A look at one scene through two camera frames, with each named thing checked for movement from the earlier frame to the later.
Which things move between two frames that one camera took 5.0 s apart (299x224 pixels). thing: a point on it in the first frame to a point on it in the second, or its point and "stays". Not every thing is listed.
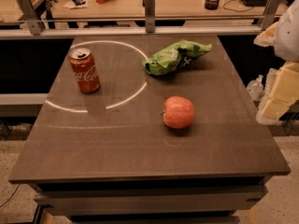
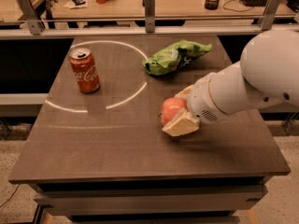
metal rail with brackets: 27,21 stays
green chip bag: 175,58 stays
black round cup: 211,2 stays
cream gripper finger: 281,92 to 185,92
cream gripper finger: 267,37 to 181,123
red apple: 178,112 stays
